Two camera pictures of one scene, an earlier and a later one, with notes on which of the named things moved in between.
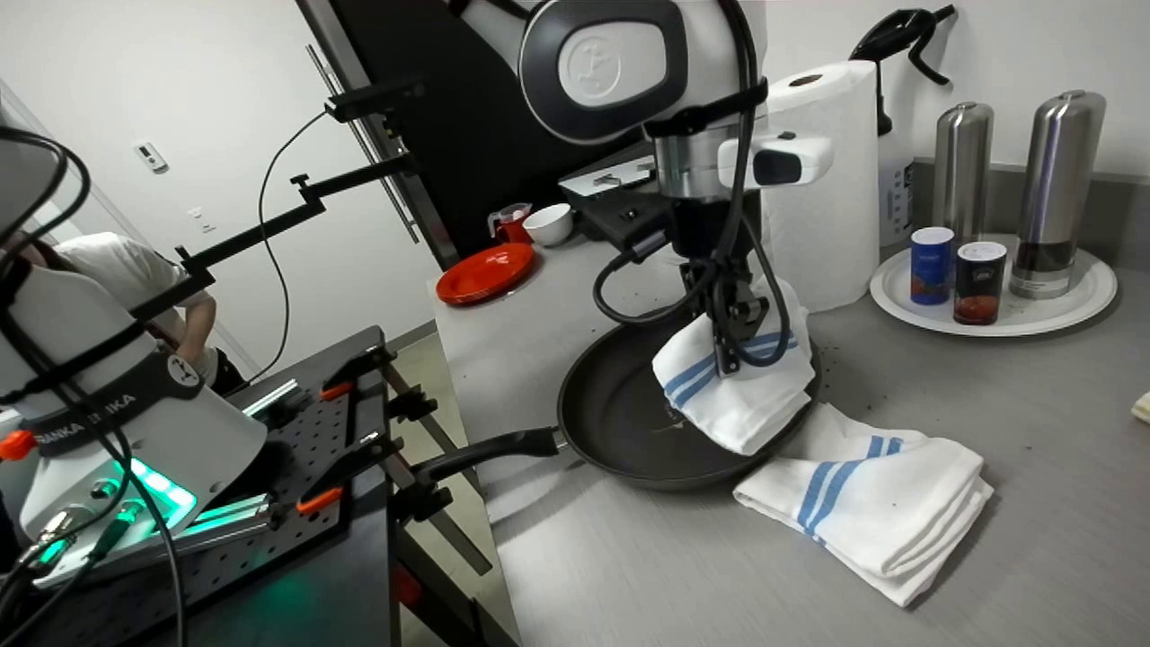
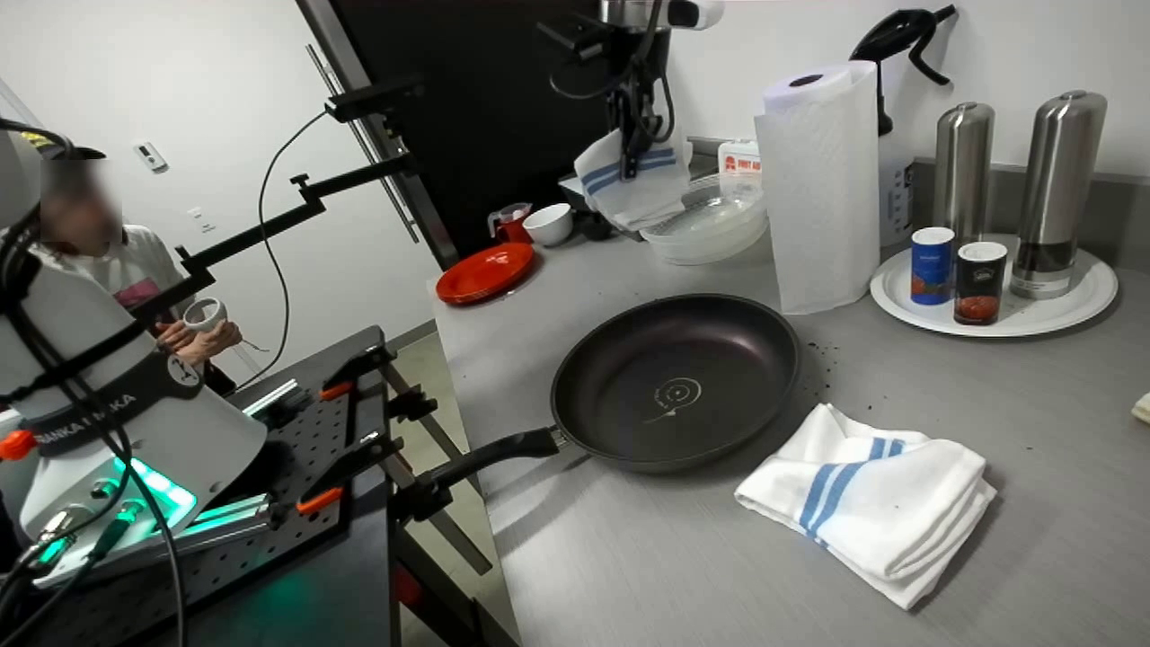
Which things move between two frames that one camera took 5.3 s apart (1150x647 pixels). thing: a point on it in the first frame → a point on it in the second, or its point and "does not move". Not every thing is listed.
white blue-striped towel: (882, 505) does not move
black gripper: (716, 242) → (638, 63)
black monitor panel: (451, 102) does not move
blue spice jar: (933, 264) does not move
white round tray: (1090, 294) does not move
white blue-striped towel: (767, 390) → (635, 202)
